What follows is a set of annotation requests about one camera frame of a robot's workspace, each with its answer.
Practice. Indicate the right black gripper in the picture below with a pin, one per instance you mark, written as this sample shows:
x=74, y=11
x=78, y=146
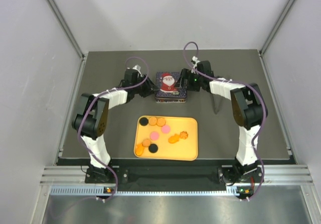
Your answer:
x=186, y=75

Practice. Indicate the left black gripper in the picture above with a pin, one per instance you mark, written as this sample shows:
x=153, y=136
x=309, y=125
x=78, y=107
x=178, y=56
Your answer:
x=150, y=88

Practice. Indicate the gold tin lid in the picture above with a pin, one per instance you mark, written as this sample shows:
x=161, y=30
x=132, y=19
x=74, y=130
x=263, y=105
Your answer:
x=166, y=81

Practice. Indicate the square cookie tin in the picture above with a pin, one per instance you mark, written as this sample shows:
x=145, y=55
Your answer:
x=170, y=97

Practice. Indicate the metal serving tongs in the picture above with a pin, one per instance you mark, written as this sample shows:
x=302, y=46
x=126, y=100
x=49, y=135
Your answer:
x=217, y=102

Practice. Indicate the yellow plastic tray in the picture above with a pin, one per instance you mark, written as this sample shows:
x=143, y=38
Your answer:
x=183, y=150

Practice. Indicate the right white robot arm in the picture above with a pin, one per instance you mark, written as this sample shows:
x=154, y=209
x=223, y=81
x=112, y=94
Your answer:
x=248, y=107

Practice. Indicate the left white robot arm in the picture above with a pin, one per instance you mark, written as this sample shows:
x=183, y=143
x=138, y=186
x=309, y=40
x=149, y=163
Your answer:
x=90, y=119

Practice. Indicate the orange dotted biscuit left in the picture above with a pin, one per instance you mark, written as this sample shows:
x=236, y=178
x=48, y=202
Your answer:
x=152, y=121

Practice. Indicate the orange dotted biscuit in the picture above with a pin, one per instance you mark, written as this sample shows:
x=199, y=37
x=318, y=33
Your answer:
x=161, y=122
x=152, y=121

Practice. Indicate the black sandwich cookie top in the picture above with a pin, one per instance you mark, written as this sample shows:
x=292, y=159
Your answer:
x=143, y=121

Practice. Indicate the black sandwich cookie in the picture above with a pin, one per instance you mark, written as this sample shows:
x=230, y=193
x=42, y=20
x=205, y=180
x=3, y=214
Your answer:
x=153, y=148
x=143, y=121

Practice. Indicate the orange dotted biscuit right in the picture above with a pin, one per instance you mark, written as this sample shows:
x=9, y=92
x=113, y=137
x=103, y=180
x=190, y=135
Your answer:
x=161, y=122

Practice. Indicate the pink sandwich cookie lower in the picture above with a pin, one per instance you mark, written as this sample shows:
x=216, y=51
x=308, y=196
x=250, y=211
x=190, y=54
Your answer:
x=154, y=135

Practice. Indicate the peach round scalloped cookie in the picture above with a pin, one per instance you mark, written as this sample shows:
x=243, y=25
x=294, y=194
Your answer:
x=146, y=142

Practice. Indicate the orange fish cookie right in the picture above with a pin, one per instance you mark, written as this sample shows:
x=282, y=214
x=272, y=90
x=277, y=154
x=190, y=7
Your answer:
x=173, y=139

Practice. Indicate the orange fish cookie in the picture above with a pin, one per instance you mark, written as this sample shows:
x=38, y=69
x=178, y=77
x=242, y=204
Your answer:
x=139, y=150
x=173, y=139

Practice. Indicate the black sandwich cookie bottom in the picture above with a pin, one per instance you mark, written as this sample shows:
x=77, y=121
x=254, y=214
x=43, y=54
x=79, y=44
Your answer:
x=153, y=148

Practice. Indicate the orange fish cookie left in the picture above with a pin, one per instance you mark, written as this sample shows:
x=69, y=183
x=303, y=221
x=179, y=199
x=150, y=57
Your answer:
x=139, y=150

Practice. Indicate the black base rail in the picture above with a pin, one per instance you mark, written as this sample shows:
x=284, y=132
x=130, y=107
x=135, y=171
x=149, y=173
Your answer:
x=170, y=176

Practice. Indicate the left aluminium frame post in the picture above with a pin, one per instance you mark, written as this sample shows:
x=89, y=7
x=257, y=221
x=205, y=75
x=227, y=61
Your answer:
x=64, y=26

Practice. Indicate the aluminium frame post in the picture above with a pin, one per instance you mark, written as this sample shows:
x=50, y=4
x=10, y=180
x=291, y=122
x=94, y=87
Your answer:
x=64, y=26
x=275, y=29

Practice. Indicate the right aluminium frame post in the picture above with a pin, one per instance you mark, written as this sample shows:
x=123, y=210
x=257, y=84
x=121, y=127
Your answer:
x=275, y=29

